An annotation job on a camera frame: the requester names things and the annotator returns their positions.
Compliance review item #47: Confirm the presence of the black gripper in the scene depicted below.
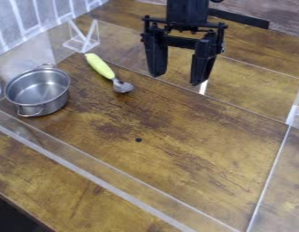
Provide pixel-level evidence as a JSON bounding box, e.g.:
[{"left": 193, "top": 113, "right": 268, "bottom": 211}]
[{"left": 141, "top": 0, "right": 226, "bottom": 86}]

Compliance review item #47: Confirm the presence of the clear acrylic triangular stand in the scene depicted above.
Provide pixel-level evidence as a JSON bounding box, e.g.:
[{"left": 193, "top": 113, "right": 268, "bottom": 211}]
[{"left": 62, "top": 19, "right": 99, "bottom": 53}]

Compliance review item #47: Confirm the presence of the small steel pot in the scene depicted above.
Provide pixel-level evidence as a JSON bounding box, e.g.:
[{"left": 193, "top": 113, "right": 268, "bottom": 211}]
[{"left": 5, "top": 63, "right": 71, "bottom": 117}]

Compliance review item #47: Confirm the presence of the clear acrylic front barrier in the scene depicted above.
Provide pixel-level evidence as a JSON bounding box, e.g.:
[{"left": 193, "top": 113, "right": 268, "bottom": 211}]
[{"left": 0, "top": 110, "right": 239, "bottom": 232}]

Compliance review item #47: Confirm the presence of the clear acrylic barrier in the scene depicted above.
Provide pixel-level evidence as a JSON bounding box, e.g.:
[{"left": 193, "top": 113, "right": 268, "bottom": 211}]
[
  {"left": 0, "top": 110, "right": 239, "bottom": 232},
  {"left": 246, "top": 92, "right": 299, "bottom": 232}
]

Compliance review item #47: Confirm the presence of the clear acrylic right barrier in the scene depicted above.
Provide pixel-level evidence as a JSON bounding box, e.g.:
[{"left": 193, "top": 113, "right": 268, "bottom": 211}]
[{"left": 246, "top": 92, "right": 299, "bottom": 232}]

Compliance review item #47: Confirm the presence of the black bar on wall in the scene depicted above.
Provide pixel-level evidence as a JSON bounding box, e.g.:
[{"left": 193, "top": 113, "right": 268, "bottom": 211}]
[{"left": 209, "top": 8, "right": 269, "bottom": 29}]

